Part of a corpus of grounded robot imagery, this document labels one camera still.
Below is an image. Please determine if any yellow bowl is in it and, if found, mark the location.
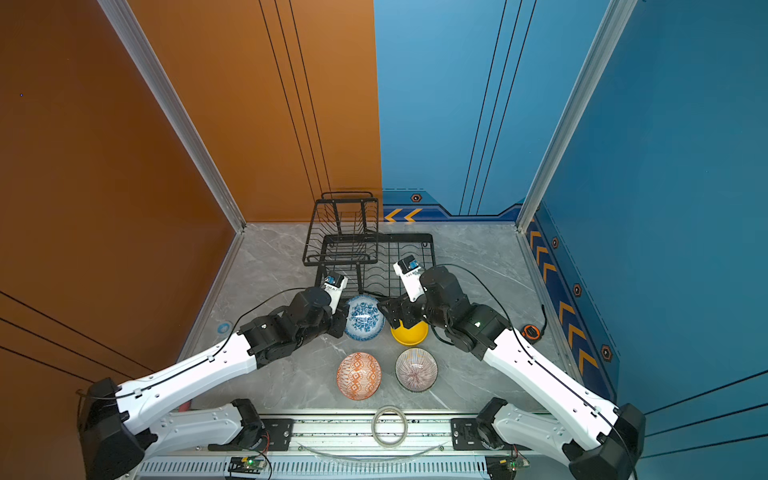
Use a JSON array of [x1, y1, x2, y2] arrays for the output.
[[390, 321, 430, 347]]

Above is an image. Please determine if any right green circuit board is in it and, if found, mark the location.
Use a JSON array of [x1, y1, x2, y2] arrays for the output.
[[485, 456, 530, 480]]

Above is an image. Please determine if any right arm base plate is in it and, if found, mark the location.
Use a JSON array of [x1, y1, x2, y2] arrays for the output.
[[449, 417, 531, 452]]

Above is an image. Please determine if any blue floral bowl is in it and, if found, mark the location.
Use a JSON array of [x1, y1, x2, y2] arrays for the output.
[[345, 295, 385, 341]]

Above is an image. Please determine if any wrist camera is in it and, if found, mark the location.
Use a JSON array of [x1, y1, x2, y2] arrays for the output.
[[322, 271, 348, 300], [393, 255, 424, 303]]

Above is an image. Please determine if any orange patterned bowl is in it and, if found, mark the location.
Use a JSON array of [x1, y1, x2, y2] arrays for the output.
[[336, 352, 382, 401]]

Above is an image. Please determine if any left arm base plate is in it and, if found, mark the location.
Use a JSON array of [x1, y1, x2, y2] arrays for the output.
[[208, 418, 294, 453]]

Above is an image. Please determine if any clear tape roll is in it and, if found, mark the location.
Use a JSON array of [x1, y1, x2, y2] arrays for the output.
[[370, 405, 409, 449]]

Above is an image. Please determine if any pink striped bowl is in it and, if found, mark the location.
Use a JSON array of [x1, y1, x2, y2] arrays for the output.
[[395, 348, 438, 393]]

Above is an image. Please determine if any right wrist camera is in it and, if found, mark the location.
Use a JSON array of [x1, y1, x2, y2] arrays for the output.
[[393, 255, 424, 303]]

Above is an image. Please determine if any black wire dish rack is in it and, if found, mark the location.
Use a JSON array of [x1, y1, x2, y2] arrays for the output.
[[302, 191, 436, 298]]

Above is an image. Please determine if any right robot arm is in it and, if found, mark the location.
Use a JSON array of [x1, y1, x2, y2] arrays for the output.
[[379, 256, 646, 479]]

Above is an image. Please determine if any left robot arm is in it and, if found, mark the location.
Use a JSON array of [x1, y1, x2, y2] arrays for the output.
[[77, 283, 346, 479]]

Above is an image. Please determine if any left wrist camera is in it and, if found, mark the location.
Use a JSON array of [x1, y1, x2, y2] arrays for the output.
[[322, 271, 348, 300]]

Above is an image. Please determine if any green circuit board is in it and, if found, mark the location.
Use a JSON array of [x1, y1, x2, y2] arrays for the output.
[[485, 456, 530, 480], [227, 456, 269, 478]]

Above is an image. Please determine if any left green circuit board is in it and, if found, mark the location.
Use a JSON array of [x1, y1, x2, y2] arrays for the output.
[[227, 456, 269, 478]]

